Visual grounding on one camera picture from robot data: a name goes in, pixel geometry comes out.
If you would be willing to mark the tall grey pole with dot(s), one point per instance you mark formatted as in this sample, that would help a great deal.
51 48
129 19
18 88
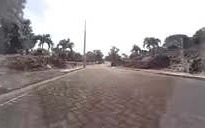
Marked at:
84 43

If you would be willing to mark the grey brick paved road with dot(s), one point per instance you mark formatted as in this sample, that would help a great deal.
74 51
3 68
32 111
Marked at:
106 96

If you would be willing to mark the brown earth bank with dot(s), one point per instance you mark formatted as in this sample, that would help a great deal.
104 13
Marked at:
170 61

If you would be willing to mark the pale concrete kerb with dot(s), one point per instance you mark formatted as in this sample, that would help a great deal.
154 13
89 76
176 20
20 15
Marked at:
30 88
176 74

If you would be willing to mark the thin grey pole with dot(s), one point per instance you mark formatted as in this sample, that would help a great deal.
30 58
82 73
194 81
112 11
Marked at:
182 50

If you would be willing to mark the brown dirt verge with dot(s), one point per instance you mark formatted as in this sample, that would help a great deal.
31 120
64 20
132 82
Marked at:
20 78

